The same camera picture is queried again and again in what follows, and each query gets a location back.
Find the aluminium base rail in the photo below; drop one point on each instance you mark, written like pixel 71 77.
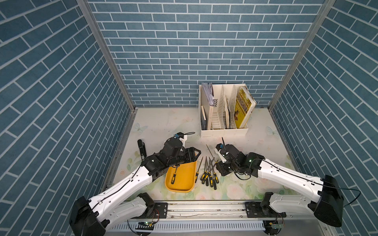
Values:
pixel 219 218

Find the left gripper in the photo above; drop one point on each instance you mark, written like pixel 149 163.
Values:
pixel 190 157

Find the purple patterned papers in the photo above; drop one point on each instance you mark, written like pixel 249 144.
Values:
pixel 208 92

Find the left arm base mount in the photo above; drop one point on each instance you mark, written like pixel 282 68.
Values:
pixel 142 207

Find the black stapler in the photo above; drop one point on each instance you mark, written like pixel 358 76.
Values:
pixel 142 149

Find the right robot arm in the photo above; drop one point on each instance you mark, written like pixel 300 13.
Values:
pixel 320 197

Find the file tool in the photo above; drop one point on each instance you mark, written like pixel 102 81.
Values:
pixel 205 173
pixel 214 162
pixel 210 178
pixel 213 175
pixel 207 181
pixel 197 172

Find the black book in rack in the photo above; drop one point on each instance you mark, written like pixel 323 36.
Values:
pixel 203 118

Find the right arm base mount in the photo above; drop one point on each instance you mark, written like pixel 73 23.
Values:
pixel 276 205

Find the yellow plastic storage box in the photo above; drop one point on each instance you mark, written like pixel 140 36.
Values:
pixel 185 180

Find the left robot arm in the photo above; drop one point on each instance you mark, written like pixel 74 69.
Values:
pixel 100 213

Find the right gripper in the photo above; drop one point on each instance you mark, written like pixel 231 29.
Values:
pixel 219 165

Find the white file organizer rack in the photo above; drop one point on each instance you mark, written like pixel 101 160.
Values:
pixel 220 120

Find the yellow book in rack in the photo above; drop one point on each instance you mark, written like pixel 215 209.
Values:
pixel 244 106

